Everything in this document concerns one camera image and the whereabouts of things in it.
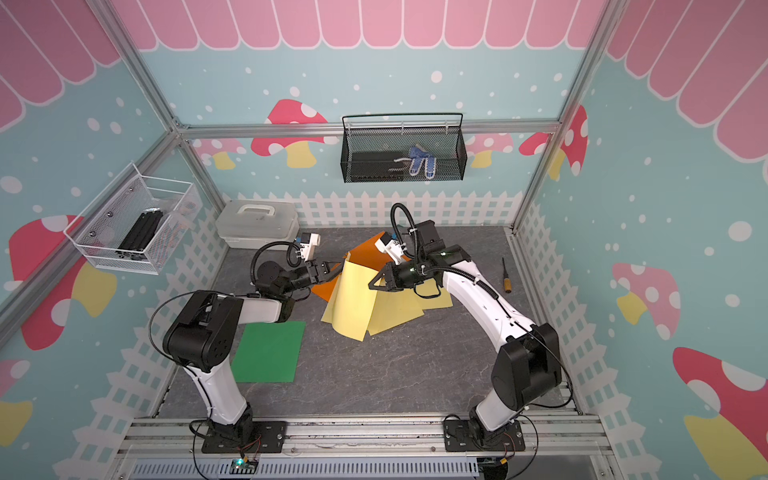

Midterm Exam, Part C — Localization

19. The small green circuit board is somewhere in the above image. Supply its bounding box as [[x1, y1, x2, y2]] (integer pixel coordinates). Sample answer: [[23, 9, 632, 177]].
[[229, 458, 259, 475]]

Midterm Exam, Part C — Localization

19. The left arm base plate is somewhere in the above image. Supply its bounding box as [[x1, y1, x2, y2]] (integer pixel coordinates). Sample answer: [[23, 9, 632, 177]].
[[202, 419, 288, 454]]

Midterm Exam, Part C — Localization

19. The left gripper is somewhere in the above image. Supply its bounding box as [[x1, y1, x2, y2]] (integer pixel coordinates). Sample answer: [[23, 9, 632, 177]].
[[280, 258, 348, 294]]

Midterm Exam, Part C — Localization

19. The white wire basket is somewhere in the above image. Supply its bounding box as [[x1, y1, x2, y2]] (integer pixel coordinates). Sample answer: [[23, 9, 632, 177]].
[[64, 164, 202, 275]]

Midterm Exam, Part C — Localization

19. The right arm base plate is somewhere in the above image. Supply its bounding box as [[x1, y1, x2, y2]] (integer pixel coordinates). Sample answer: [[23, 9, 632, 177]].
[[442, 415, 526, 453]]

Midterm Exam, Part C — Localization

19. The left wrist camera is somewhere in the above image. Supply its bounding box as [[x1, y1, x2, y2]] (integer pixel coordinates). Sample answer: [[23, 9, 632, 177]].
[[296, 232, 321, 262]]

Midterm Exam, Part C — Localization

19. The screwdriver with wooden handle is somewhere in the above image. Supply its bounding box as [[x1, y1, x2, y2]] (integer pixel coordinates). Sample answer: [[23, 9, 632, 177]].
[[501, 258, 512, 293]]

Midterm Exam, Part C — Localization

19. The blue white item in basket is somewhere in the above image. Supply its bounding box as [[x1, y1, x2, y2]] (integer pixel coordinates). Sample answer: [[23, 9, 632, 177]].
[[391, 145, 437, 180]]

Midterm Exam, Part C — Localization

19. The white plastic storage box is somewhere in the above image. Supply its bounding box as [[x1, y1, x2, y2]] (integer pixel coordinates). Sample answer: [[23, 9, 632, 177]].
[[215, 200, 299, 250]]

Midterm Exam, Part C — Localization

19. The yellow paper sheet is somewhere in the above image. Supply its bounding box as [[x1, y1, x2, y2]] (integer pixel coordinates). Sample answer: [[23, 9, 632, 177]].
[[417, 279, 453, 310], [367, 291, 424, 335], [321, 257, 379, 341]]

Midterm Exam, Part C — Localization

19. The black wire mesh basket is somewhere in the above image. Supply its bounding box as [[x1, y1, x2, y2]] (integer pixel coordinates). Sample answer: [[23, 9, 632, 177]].
[[340, 112, 468, 183]]

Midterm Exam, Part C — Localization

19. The black item in white basket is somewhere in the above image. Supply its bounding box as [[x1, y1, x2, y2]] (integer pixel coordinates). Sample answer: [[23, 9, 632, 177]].
[[116, 208, 164, 261]]

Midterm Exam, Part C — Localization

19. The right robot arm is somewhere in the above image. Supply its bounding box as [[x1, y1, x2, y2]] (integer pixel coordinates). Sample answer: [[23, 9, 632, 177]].
[[368, 203, 566, 450]]

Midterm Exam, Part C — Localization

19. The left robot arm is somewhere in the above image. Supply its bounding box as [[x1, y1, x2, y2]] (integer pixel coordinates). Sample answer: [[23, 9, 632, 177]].
[[155, 233, 341, 453]]

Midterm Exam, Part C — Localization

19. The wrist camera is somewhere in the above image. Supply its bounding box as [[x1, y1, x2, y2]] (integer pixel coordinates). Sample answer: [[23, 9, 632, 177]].
[[296, 232, 321, 262], [375, 232, 405, 265]]

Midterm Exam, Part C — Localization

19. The orange paper sheet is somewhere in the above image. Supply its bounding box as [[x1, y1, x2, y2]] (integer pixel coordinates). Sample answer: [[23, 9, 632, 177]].
[[311, 232, 392, 302]]

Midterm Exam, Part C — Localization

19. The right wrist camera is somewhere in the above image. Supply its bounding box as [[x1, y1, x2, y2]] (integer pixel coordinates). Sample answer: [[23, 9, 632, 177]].
[[375, 232, 405, 265]]

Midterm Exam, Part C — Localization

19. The aluminium front rail frame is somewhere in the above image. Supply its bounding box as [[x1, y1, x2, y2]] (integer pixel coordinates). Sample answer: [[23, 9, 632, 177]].
[[106, 411, 622, 479]]

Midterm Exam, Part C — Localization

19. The green paper sheet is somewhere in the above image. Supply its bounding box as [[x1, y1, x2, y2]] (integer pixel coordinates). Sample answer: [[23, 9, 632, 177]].
[[231, 321, 306, 383]]

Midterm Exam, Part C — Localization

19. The yellow paper sheet bottom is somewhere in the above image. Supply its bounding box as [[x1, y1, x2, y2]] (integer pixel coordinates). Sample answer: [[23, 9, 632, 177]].
[[367, 291, 424, 335]]

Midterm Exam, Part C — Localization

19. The black box in mesh basket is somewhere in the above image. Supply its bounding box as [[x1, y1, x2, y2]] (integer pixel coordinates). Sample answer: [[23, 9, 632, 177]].
[[346, 151, 406, 182]]

